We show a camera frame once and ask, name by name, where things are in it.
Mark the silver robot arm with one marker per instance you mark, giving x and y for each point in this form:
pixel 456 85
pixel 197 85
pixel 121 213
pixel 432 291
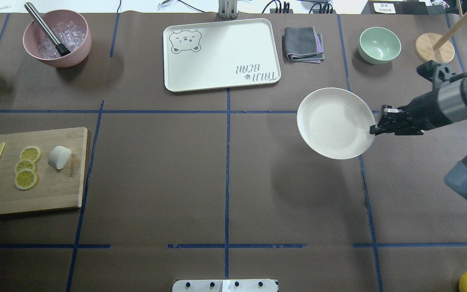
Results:
pixel 444 105

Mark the lemon slice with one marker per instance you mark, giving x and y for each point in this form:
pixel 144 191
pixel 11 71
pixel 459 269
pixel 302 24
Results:
pixel 24 164
pixel 32 153
pixel 25 179

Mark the white steamed bun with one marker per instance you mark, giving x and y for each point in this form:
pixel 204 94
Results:
pixel 59 156

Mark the pink bowl with ice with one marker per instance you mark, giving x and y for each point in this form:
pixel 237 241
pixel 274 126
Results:
pixel 72 33

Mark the cream bear tray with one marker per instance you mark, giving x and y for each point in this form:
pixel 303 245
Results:
pixel 222 54

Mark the lemon slice middle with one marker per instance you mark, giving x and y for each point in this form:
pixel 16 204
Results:
pixel 24 164

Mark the bamboo cutting board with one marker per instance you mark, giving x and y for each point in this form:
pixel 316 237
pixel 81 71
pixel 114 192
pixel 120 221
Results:
pixel 42 170

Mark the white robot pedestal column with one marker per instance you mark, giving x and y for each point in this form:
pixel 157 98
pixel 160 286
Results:
pixel 226 285

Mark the white plate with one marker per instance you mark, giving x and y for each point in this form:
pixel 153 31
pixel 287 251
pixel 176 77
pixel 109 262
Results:
pixel 335 123

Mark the aluminium frame post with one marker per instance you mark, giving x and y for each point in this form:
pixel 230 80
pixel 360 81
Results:
pixel 228 9

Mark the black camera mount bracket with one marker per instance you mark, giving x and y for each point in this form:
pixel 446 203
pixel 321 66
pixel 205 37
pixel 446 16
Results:
pixel 439 74

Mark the folded grey cloth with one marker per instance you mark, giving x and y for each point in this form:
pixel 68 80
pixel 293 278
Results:
pixel 303 45

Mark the lemon slice top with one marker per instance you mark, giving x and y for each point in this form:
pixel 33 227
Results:
pixel 32 153

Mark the green bowl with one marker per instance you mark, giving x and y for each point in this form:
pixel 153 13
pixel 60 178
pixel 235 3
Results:
pixel 378 45

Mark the lemon slice bottom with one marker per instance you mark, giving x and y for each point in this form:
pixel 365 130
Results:
pixel 25 179

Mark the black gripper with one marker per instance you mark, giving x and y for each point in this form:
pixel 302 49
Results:
pixel 425 107

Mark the metal black-tipped muddler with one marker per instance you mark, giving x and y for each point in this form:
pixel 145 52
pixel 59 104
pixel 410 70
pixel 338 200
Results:
pixel 36 16

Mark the wooden mug tree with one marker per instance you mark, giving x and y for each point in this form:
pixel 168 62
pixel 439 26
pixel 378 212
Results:
pixel 436 47

